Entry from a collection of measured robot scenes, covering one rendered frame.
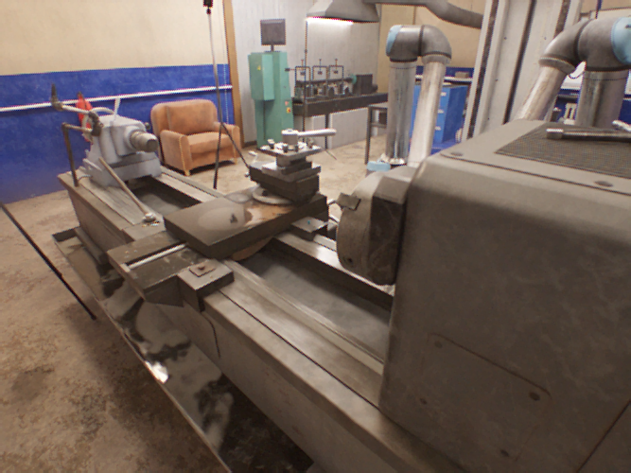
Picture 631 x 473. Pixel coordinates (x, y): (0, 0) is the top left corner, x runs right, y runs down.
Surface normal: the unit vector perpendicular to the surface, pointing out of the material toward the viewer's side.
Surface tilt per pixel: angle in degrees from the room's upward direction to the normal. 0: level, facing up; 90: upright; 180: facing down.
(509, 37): 90
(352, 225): 68
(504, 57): 90
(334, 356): 0
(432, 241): 90
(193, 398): 0
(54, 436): 0
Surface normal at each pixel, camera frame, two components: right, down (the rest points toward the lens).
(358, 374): 0.00, -0.88
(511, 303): -0.68, 0.35
